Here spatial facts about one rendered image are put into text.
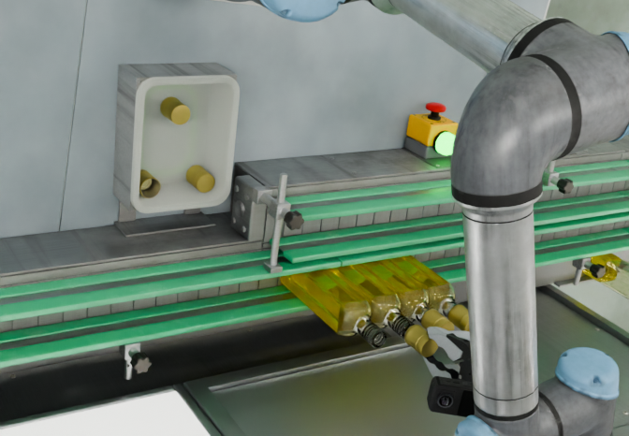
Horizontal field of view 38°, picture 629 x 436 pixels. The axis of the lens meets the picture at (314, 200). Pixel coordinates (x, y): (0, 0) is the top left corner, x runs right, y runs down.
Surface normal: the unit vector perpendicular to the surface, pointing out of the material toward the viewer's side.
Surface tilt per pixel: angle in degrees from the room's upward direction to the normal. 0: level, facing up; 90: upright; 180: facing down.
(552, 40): 80
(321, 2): 8
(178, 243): 90
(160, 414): 90
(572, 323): 90
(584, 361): 90
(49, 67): 0
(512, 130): 48
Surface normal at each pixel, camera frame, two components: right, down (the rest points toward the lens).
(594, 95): 0.44, -0.01
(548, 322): 0.12, -0.92
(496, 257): -0.22, 0.38
